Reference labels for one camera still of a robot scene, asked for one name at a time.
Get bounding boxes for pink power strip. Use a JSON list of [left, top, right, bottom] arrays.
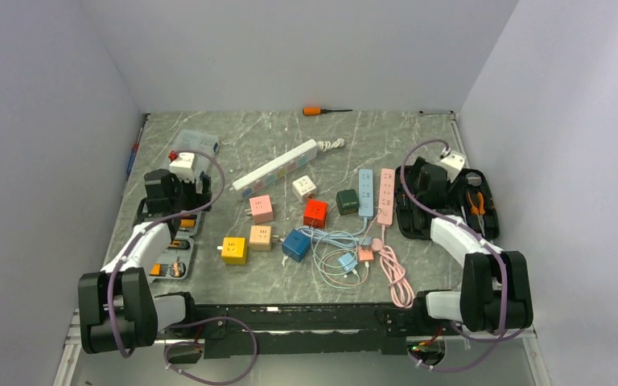
[[377, 168, 395, 227]]

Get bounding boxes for light blue power strip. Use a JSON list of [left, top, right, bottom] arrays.
[[358, 169, 375, 220]]

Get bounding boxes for pink round plug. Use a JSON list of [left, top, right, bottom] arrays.
[[371, 238, 385, 252]]

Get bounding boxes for yellow cube adapter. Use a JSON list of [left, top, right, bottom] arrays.
[[217, 236, 248, 265]]

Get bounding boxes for dark green cube charger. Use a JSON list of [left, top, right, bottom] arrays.
[[336, 189, 360, 216]]

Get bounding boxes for small pink plug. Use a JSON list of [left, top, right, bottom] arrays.
[[356, 245, 374, 264]]

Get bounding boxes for pink cube adapter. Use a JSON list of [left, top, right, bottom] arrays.
[[245, 195, 274, 224]]

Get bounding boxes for peach cube charger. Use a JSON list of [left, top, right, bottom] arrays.
[[249, 225, 279, 252]]

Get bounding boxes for light blue charger plug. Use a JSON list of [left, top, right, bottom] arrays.
[[338, 253, 357, 273]]

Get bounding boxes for white round plug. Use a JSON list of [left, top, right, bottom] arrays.
[[317, 138, 345, 152]]

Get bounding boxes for red cube adapter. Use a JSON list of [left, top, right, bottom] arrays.
[[303, 199, 328, 229]]

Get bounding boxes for white power strip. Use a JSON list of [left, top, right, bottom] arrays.
[[229, 139, 319, 200]]

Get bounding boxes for white cube charger with picture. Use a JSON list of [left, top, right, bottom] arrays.
[[291, 175, 318, 203]]

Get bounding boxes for blue cube charger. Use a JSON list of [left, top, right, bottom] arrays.
[[281, 229, 311, 263]]

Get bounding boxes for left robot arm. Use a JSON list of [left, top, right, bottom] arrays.
[[77, 169, 217, 358]]

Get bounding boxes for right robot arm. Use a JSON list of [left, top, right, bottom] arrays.
[[395, 158, 534, 334]]

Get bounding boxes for black open tool case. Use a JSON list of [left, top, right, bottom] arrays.
[[394, 161, 500, 240]]

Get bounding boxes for long nose orange pliers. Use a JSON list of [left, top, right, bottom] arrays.
[[467, 191, 486, 236]]

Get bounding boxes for clear plastic screw organizer box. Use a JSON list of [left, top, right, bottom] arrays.
[[173, 129, 220, 176]]

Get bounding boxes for blue red pen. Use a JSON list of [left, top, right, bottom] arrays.
[[126, 128, 143, 177]]

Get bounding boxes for grey open tool case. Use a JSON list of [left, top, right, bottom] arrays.
[[147, 214, 203, 282]]

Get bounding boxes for orange screwdriver at back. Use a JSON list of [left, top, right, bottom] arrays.
[[302, 107, 352, 117]]

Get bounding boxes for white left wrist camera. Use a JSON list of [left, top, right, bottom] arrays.
[[168, 150, 197, 183]]

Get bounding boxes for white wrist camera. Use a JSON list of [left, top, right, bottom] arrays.
[[168, 150, 197, 183], [437, 150, 467, 183]]

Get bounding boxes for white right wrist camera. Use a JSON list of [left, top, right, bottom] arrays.
[[437, 150, 467, 183]]

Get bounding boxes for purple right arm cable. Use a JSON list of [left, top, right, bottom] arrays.
[[399, 139, 529, 373]]

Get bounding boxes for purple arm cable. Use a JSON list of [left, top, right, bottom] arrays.
[[106, 150, 259, 386], [399, 139, 529, 373]]

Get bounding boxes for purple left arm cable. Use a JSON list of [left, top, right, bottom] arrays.
[[106, 150, 259, 386]]

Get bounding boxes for light blue coiled cable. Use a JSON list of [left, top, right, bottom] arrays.
[[295, 216, 369, 273]]

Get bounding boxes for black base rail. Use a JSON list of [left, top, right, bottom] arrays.
[[144, 302, 464, 359]]

